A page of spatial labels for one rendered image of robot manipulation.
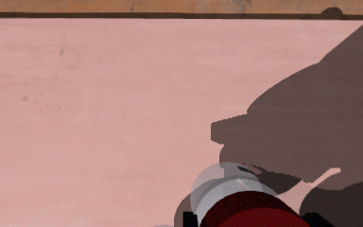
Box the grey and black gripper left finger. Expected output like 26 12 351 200
182 212 199 227

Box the clear bottle with red cap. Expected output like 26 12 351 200
190 162 311 227

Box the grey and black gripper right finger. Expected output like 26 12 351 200
302 213 335 227

